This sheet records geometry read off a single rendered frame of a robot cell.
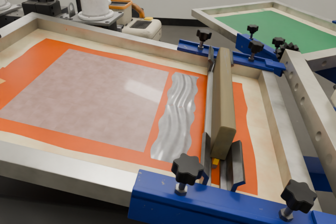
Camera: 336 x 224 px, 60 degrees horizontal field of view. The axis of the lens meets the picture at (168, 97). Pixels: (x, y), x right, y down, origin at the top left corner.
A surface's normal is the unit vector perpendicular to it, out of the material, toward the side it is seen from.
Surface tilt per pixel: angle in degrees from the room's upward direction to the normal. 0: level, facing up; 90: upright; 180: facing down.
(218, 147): 90
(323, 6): 90
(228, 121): 10
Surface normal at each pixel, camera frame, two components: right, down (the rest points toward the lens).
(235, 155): -0.56, -0.74
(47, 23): -0.15, 0.53
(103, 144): 0.18, -0.82
